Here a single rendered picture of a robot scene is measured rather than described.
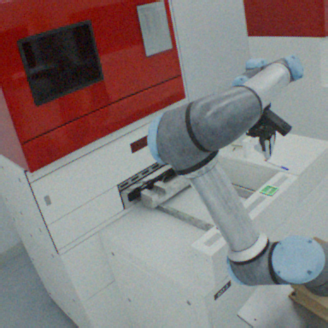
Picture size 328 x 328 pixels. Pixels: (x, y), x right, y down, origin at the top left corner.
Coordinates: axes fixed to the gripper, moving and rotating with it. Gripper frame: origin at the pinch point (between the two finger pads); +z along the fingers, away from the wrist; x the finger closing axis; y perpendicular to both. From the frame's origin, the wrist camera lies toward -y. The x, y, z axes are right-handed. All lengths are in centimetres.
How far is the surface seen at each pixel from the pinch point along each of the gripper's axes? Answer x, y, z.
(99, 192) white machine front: 39, 59, 12
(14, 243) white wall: 59, 207, 100
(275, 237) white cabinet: 3.9, -3.9, 32.5
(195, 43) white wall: -188, 207, -2
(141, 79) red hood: 9, 54, -28
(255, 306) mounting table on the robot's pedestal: 39, -20, 29
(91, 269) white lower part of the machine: 55, 59, 45
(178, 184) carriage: 5, 48, 23
